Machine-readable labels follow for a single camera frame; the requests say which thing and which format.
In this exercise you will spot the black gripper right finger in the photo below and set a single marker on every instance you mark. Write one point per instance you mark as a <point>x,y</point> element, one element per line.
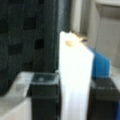
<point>105,98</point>

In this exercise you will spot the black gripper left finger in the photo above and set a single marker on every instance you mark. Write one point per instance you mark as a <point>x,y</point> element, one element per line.
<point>44,94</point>

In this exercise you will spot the black and silver case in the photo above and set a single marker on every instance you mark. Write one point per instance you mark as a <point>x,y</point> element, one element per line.
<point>75,68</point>

